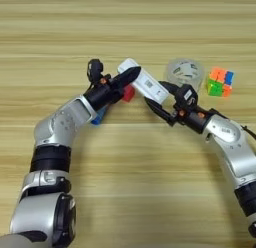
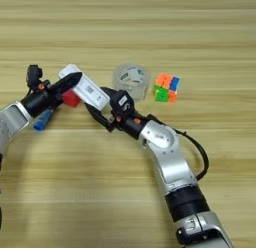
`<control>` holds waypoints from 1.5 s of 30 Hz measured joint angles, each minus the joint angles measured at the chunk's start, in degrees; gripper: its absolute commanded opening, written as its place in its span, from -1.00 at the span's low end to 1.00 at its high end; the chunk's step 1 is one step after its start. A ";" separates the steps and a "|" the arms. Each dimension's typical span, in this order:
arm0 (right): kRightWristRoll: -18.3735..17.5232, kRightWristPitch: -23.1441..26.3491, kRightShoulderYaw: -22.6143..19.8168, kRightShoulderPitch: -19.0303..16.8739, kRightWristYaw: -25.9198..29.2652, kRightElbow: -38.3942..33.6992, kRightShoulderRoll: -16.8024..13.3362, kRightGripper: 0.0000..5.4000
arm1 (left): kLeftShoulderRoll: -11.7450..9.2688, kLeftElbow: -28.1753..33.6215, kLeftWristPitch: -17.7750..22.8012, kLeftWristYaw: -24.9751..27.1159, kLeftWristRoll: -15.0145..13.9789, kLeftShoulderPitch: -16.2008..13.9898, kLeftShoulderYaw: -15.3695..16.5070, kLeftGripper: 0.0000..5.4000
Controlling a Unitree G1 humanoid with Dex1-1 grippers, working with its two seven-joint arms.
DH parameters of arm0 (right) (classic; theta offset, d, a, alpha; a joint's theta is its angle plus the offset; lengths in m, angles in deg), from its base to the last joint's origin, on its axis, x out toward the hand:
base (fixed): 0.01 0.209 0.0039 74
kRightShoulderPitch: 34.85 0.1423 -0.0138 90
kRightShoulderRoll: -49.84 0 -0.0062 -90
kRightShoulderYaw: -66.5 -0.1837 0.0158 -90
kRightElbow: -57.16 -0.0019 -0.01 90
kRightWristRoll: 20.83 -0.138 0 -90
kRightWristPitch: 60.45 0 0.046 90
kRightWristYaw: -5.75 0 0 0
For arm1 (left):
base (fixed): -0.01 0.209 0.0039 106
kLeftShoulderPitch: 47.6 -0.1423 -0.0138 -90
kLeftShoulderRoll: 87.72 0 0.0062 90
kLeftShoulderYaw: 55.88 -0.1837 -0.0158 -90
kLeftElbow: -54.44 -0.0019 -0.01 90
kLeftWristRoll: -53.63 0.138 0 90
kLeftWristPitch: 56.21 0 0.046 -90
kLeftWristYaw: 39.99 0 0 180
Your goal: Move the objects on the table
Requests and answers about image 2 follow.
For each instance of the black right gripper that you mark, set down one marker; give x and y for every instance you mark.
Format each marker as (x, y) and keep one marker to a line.
(128, 120)

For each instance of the red cube block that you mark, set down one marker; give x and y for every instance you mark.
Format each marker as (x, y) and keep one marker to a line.
(71, 99)

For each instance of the left gripper small black box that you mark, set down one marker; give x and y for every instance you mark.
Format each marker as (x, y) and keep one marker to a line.
(34, 74)

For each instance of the blue white glue stick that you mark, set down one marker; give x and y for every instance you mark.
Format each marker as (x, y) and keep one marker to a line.
(41, 122)

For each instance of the clear tape roll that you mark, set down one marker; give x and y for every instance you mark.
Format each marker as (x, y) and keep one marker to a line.
(133, 80)

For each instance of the gripper small black box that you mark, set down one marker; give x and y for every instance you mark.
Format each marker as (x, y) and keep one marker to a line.
(122, 100)
(34, 74)

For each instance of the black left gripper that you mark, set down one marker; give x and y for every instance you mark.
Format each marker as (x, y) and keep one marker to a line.
(40, 98)

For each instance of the right gripper small black box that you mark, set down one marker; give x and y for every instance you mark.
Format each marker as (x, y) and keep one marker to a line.
(122, 100)

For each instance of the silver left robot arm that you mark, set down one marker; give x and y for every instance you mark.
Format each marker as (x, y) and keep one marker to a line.
(13, 120)

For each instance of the colourful puzzle cube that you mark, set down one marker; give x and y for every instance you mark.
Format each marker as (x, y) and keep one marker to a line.
(166, 88)

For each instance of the white rectangular box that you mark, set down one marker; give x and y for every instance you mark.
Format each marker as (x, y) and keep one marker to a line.
(90, 90)

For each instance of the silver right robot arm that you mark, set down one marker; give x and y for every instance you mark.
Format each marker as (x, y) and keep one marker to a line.
(170, 162)

